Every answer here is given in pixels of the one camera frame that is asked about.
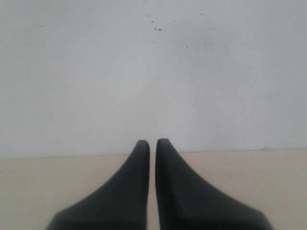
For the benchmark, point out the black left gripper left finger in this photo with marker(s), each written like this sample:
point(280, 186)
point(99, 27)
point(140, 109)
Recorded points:
point(119, 204)

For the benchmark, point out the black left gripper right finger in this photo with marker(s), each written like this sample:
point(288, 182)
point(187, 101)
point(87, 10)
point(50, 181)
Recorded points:
point(188, 202)

